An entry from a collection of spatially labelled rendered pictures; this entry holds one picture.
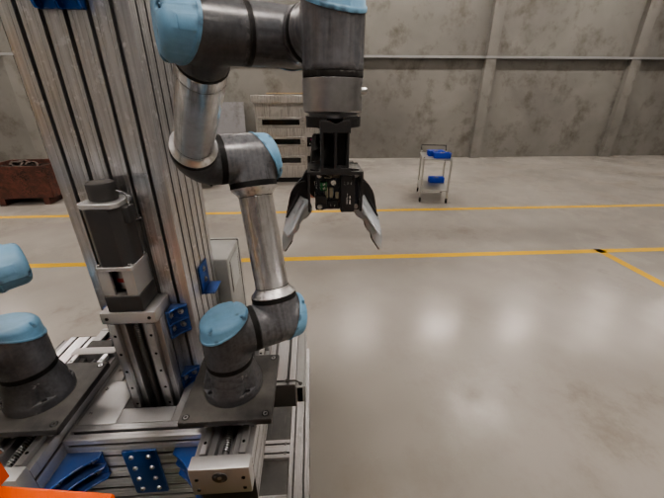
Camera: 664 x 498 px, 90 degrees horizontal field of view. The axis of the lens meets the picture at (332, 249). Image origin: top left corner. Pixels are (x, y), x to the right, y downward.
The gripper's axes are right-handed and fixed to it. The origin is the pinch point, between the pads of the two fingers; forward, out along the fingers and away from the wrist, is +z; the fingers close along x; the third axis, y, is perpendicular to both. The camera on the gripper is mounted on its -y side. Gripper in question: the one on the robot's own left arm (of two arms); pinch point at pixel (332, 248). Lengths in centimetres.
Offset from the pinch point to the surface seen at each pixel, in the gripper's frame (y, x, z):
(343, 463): -62, 10, 152
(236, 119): -999, -219, 36
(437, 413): -89, 69, 152
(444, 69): -1023, 385, -94
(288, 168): -705, -57, 123
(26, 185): -554, -501, 118
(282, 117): -706, -64, 16
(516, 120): -1023, 634, 43
